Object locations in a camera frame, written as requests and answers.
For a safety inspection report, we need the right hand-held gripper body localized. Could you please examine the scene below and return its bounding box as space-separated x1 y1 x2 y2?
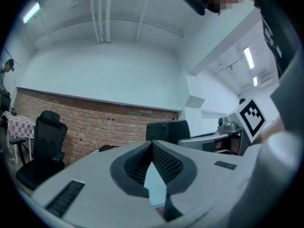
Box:
217 97 268 156

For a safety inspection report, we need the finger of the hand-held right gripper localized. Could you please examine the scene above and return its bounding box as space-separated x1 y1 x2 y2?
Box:
178 132 230 151

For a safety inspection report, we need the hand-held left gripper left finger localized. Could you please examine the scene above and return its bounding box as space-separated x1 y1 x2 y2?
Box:
30 140 167 228

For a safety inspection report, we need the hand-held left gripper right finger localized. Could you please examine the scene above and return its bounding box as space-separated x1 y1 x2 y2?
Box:
152 140 252 228

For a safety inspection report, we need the black calculator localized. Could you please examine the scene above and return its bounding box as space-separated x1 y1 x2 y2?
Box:
145 119 190 147

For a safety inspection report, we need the person's right forearm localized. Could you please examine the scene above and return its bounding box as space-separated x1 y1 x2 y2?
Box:
257 117 285 144

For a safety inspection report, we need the black office chair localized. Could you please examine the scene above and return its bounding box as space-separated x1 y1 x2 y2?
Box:
0 95 12 118
9 110 68 191

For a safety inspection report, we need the checkered cloth table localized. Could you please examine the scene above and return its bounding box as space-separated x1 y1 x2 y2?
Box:
1 110 36 163

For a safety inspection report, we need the person's black shirt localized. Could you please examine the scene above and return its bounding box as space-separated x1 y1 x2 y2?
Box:
250 0 301 79

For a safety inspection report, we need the thin white ceiling conduit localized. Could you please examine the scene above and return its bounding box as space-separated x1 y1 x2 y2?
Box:
135 0 152 42

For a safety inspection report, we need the white ceiling pipe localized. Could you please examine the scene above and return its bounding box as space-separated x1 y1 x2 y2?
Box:
97 0 105 44
105 0 113 44
90 0 102 44

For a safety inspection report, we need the black head-mounted camera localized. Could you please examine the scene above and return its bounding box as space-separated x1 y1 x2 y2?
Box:
182 0 206 16

